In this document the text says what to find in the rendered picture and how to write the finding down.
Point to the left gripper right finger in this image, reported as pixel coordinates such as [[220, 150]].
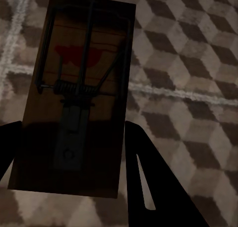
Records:
[[174, 208]]

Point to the mousetrap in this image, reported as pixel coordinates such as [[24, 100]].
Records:
[[73, 125]]

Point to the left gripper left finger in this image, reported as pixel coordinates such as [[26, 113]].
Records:
[[9, 144]]

